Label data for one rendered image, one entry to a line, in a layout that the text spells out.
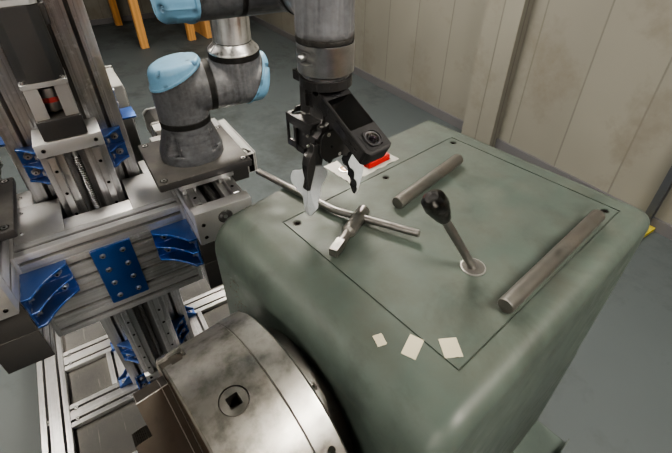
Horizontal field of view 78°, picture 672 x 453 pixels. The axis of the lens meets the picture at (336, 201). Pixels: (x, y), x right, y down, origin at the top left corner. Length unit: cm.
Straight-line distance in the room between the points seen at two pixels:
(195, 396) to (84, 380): 144
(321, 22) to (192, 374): 44
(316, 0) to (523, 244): 46
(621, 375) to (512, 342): 177
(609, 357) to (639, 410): 24
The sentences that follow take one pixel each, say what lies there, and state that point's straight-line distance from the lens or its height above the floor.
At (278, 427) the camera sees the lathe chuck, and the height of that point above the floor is 122.
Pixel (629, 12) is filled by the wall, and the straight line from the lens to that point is 304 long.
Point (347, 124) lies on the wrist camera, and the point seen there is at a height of 145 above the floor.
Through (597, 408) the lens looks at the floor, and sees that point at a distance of 217.
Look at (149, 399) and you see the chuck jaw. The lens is 60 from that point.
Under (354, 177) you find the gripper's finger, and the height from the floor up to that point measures 133.
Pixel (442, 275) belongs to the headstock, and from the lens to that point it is 61.
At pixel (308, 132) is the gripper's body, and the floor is 142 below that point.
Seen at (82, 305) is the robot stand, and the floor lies 88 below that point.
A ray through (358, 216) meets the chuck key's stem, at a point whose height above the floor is 128.
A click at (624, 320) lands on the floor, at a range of 255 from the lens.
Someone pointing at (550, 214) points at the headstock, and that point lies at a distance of 78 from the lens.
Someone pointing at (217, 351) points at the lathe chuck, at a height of 123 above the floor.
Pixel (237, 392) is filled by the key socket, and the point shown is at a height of 123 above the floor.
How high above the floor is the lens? 169
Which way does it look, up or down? 37 degrees down
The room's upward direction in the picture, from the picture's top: straight up
